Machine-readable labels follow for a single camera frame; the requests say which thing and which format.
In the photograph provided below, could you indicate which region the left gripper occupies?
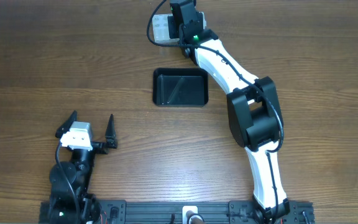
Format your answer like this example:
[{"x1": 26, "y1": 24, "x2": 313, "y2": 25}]
[{"x1": 55, "y1": 110, "x2": 119, "y2": 156}]

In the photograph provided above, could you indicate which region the clear test tube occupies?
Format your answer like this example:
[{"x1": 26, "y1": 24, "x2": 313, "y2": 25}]
[
  {"x1": 157, "y1": 74, "x2": 165, "y2": 106},
  {"x1": 166, "y1": 77, "x2": 186, "y2": 105}
]

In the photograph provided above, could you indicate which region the black tray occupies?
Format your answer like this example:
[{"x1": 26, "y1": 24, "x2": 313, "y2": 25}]
[{"x1": 152, "y1": 67, "x2": 209, "y2": 108}]

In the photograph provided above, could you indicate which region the white test tube rack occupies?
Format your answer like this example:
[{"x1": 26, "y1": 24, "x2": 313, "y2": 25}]
[{"x1": 151, "y1": 11, "x2": 208, "y2": 44}]

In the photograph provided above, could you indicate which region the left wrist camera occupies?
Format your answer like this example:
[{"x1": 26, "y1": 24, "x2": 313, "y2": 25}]
[{"x1": 59, "y1": 121, "x2": 94, "y2": 152}]

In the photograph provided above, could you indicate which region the black cable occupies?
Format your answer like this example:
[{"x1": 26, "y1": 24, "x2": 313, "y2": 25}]
[
  {"x1": 146, "y1": 0, "x2": 285, "y2": 154},
  {"x1": 55, "y1": 144, "x2": 81, "y2": 224}
]

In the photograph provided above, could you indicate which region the mounting rail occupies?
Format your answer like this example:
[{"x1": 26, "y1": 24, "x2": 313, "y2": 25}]
[{"x1": 39, "y1": 200, "x2": 315, "y2": 224}]

